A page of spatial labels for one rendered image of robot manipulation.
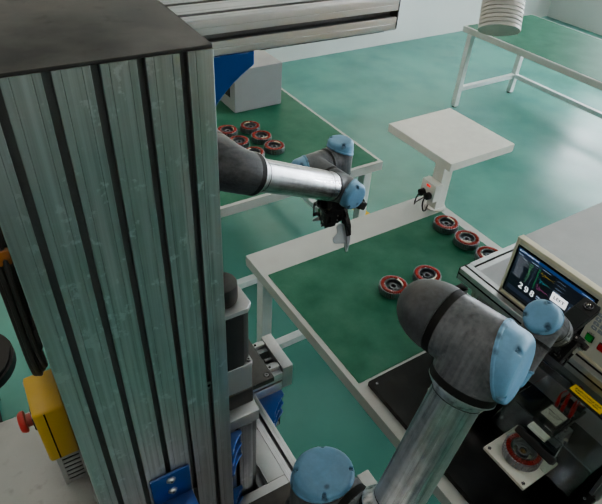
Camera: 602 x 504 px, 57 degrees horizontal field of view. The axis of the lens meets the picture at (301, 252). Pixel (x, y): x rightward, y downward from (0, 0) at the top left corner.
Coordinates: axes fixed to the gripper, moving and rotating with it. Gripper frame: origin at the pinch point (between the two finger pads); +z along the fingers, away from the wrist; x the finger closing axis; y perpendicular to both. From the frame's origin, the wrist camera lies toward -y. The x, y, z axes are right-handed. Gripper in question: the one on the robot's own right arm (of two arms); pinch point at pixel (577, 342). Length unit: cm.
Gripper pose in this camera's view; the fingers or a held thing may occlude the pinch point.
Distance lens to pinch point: 161.0
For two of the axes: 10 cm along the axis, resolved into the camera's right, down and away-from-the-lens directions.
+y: -6.4, 7.6, 1.3
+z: 5.6, 3.3, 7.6
